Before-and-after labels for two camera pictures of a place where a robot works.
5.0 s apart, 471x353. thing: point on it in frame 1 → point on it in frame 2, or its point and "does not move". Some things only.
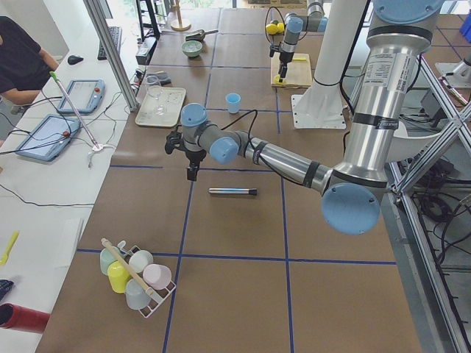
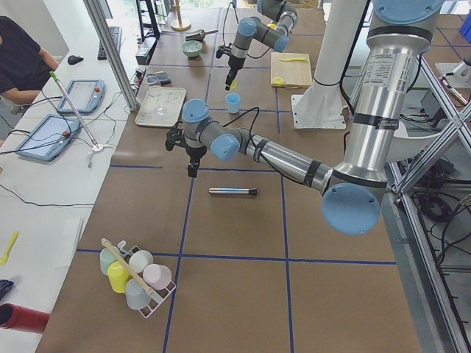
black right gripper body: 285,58 → 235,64
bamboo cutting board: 299,73 does not move
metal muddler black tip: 233,190 does not move
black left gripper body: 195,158 does not move
